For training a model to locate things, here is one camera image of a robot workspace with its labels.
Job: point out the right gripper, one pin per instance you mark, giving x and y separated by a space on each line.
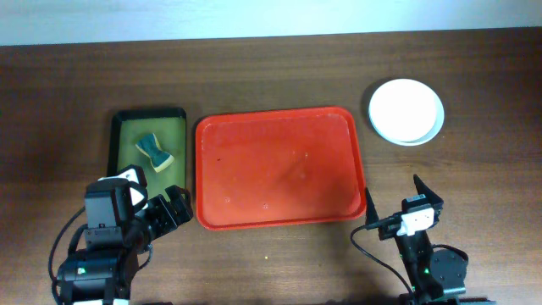
423 188

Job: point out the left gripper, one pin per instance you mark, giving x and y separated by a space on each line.
168 210

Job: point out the green yellow sponge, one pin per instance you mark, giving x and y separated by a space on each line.
150 147

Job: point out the light blue plate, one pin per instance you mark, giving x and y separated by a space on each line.
433 132

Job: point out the white plate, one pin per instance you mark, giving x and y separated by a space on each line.
403 110

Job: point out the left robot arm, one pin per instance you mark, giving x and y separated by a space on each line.
98 276

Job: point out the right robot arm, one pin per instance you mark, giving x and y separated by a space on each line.
435 272

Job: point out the black rectangular tray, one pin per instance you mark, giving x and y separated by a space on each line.
130 126

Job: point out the red plastic tray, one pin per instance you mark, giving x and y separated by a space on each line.
281 167

